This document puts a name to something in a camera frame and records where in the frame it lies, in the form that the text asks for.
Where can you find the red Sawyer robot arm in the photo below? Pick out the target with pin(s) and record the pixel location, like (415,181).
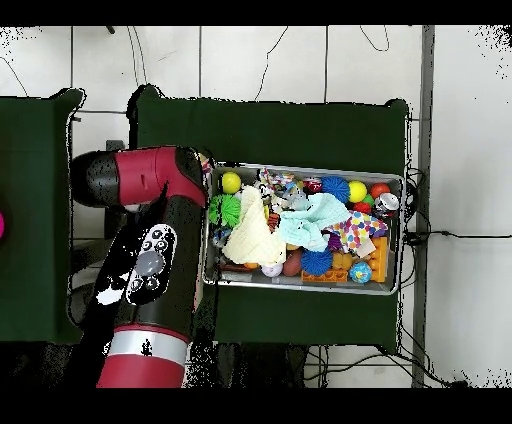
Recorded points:
(152,176)

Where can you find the cream waffle cloth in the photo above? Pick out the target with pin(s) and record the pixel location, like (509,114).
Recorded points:
(254,236)

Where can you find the green spiky ball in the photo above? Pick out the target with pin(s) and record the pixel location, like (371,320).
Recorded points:
(224,210)

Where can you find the yellow ball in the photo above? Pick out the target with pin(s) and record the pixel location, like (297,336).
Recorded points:
(357,191)
(230,183)

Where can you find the mint waffle cloth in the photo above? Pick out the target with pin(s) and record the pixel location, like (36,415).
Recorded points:
(308,224)

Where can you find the blue spiky ball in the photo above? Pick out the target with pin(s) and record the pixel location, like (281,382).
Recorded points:
(336,188)

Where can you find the dark green table cloth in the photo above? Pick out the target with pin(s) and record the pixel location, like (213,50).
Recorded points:
(280,132)
(32,160)

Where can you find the blue globe ball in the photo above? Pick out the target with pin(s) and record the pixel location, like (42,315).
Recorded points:
(360,272)

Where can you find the orange ball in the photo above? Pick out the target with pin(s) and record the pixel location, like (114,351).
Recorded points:
(379,189)

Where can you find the silver can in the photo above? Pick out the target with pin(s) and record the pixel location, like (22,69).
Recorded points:
(386,204)

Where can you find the orange building block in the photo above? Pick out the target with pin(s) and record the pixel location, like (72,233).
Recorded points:
(380,256)

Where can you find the grey rounded base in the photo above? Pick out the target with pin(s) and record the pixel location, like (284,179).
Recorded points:
(78,300)

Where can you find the pink round object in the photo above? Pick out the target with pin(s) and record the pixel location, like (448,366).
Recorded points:
(1,226)

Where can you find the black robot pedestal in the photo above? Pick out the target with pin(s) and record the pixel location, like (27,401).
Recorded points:
(264,364)

